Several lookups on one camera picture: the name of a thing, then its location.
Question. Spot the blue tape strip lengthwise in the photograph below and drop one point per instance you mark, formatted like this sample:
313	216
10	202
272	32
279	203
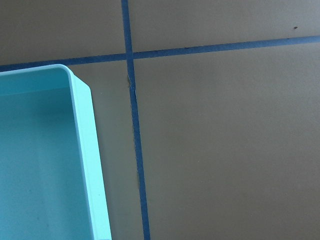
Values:
135	120

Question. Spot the light blue plastic bin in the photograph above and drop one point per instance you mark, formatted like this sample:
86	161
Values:
51	180

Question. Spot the blue tape strip crosswise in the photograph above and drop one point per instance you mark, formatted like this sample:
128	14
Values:
166	52

